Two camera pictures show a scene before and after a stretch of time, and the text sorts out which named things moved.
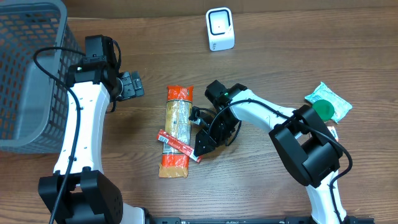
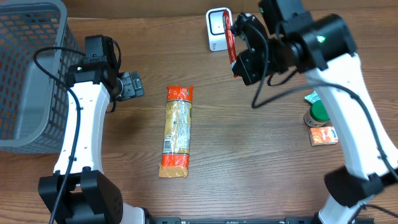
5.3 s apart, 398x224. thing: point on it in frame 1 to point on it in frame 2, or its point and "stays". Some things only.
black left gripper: [132, 88] stays
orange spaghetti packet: [174, 163] stays
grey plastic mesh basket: [33, 106] stays
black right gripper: [211, 143] to [248, 65]
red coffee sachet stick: [178, 145] to [227, 27]
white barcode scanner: [221, 28] stays
